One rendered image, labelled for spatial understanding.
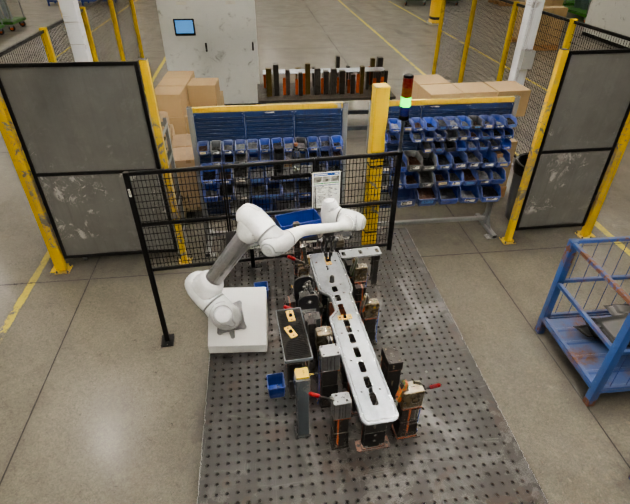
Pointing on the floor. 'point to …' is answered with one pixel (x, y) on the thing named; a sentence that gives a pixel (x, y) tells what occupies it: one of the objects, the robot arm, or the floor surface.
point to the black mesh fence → (263, 210)
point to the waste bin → (516, 182)
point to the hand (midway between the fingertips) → (328, 256)
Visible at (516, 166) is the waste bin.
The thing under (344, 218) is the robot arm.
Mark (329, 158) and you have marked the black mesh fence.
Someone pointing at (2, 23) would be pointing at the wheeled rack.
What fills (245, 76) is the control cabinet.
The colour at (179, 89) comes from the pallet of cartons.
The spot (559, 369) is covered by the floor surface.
